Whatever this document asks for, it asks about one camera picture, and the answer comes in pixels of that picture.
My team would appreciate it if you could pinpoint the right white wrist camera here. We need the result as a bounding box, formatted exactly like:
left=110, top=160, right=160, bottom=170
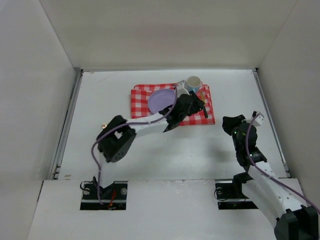
left=251, top=111, right=264, bottom=127

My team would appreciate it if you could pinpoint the purple plastic plate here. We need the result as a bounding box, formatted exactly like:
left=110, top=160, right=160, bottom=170
left=147, top=89, right=176, bottom=114

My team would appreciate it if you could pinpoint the light blue mug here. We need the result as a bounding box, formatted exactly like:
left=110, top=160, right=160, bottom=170
left=186, top=76, right=202, bottom=94

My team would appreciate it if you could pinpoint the red white checkered cloth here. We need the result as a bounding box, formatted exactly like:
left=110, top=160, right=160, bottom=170
left=130, top=83, right=215, bottom=126

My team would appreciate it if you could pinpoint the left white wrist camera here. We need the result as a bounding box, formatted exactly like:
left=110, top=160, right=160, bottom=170
left=175, top=80, right=189, bottom=98

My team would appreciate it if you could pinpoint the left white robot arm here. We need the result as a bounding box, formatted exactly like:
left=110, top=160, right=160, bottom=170
left=91, top=91, right=205, bottom=189

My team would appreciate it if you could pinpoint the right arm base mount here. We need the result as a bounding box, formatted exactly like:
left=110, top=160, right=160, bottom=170
left=214, top=172, right=258, bottom=210

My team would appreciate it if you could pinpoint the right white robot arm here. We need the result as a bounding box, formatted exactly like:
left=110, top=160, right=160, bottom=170
left=222, top=111, right=320, bottom=240

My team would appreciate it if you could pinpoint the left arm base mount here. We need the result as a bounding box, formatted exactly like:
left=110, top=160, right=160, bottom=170
left=79, top=177, right=128, bottom=211

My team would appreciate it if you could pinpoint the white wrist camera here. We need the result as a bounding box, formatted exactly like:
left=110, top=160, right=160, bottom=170
left=251, top=111, right=264, bottom=127
left=175, top=80, right=189, bottom=98

